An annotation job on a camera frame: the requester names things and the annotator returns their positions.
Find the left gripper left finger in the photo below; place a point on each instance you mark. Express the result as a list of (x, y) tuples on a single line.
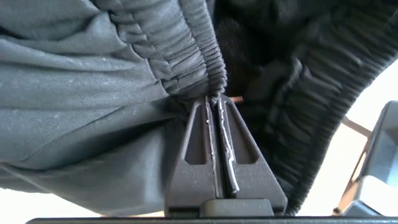
[(192, 183)]

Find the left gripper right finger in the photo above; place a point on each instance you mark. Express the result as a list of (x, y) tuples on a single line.
[(255, 183)]

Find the pink clothes hanger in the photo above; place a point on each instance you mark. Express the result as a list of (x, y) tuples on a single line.
[(237, 99)]

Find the black garment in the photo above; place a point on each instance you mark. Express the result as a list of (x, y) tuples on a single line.
[(93, 109)]

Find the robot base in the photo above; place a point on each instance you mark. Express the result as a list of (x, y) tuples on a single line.
[(373, 161)]

